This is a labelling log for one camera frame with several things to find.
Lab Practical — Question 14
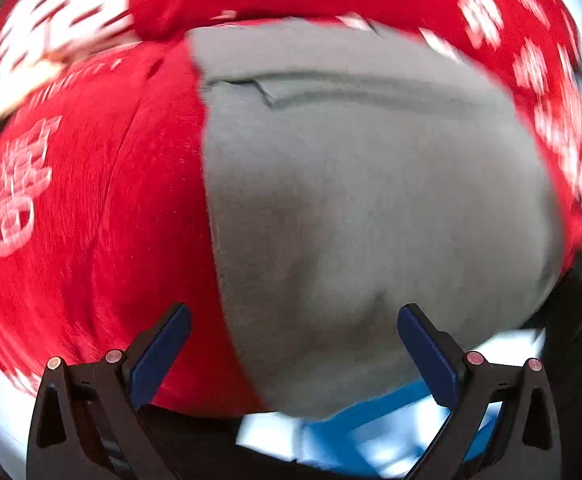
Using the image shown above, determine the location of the grey knit garment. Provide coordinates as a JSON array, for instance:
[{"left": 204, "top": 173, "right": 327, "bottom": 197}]
[{"left": 186, "top": 17, "right": 570, "bottom": 421}]

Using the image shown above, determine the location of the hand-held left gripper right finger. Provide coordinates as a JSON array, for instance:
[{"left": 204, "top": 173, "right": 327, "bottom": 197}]
[{"left": 397, "top": 303, "right": 564, "bottom": 480}]

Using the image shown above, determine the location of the red printed sofa blanket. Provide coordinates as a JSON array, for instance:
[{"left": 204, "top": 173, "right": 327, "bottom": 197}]
[{"left": 0, "top": 0, "right": 582, "bottom": 417}]

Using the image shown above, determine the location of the blue and white plastic stool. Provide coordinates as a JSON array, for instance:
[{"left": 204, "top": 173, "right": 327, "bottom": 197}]
[{"left": 236, "top": 329, "right": 546, "bottom": 480}]

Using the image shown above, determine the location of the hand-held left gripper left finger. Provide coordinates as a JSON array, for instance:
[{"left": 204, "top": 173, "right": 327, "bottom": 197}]
[{"left": 26, "top": 302, "right": 192, "bottom": 480}]

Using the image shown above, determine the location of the cream cloth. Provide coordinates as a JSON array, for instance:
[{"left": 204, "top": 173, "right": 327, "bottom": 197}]
[{"left": 0, "top": 57, "right": 68, "bottom": 144}]

